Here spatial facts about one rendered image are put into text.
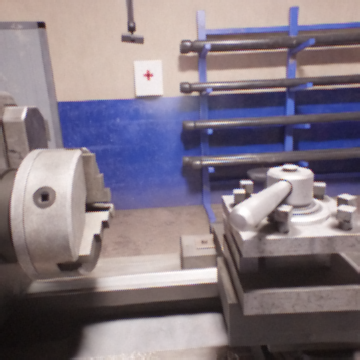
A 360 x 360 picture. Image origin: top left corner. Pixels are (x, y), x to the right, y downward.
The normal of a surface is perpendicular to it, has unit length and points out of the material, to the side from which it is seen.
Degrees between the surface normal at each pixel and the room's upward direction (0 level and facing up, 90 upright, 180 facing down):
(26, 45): 90
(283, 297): 90
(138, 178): 90
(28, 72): 90
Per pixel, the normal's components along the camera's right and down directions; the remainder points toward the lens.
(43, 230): 0.06, 0.10
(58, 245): 0.07, 0.33
